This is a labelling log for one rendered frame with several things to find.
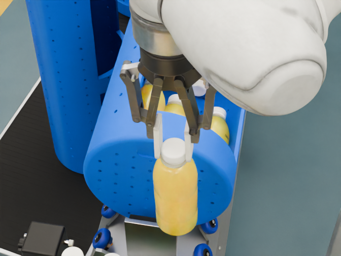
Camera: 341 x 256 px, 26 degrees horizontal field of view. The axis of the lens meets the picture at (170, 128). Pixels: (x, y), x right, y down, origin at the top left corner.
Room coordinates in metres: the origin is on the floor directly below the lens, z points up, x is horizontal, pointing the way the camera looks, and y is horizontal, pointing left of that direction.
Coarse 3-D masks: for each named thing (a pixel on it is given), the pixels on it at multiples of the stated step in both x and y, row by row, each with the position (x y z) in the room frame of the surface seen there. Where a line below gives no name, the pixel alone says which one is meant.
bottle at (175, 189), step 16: (160, 160) 0.66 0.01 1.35; (192, 160) 0.67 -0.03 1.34; (160, 176) 0.64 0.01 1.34; (176, 176) 0.64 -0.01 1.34; (192, 176) 0.65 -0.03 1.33; (160, 192) 0.64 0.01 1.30; (176, 192) 0.63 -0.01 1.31; (192, 192) 0.64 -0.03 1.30; (160, 208) 0.64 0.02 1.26; (176, 208) 0.63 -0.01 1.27; (192, 208) 0.64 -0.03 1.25; (160, 224) 0.64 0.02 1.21; (176, 224) 0.63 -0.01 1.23; (192, 224) 0.64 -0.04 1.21
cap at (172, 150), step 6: (174, 138) 0.68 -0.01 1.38; (162, 144) 0.67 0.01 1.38; (168, 144) 0.67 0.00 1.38; (174, 144) 0.67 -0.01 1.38; (180, 144) 0.67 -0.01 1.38; (162, 150) 0.66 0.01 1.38; (168, 150) 0.66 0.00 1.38; (174, 150) 0.66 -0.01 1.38; (180, 150) 0.66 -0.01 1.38; (162, 156) 0.65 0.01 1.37; (168, 156) 0.65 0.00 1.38; (174, 156) 0.65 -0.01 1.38; (180, 156) 0.65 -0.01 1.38; (168, 162) 0.65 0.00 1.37; (174, 162) 0.64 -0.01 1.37; (180, 162) 0.65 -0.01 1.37
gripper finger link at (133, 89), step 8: (120, 72) 0.67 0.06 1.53; (128, 72) 0.67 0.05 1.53; (128, 80) 0.66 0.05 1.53; (136, 80) 0.67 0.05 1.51; (128, 88) 0.66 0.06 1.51; (136, 88) 0.66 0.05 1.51; (128, 96) 0.66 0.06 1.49; (136, 96) 0.66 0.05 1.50; (136, 104) 0.66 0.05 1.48; (136, 112) 0.66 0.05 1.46; (136, 120) 0.66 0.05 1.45
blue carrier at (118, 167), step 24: (120, 48) 1.11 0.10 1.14; (120, 96) 0.92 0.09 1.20; (168, 96) 1.14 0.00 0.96; (216, 96) 1.13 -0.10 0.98; (120, 120) 0.85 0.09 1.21; (168, 120) 0.84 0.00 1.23; (240, 120) 0.94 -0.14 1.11; (96, 144) 0.83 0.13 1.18; (120, 144) 0.81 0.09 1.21; (144, 144) 0.80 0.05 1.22; (216, 144) 0.82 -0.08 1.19; (240, 144) 0.90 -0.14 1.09; (96, 168) 0.82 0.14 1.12; (120, 168) 0.81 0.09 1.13; (144, 168) 0.80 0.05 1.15; (216, 168) 0.78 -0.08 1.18; (96, 192) 0.82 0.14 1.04; (120, 192) 0.81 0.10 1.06; (144, 192) 0.80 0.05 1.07; (216, 192) 0.78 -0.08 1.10; (216, 216) 0.78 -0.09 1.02
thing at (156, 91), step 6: (156, 78) 0.65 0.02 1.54; (162, 78) 0.65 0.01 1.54; (156, 84) 0.65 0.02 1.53; (156, 90) 0.65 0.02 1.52; (156, 96) 0.65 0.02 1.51; (150, 102) 0.66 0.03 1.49; (156, 102) 0.66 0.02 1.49; (150, 108) 0.66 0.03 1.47; (156, 108) 0.66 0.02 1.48; (150, 114) 0.66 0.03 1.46; (150, 120) 0.66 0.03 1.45; (150, 126) 0.66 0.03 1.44
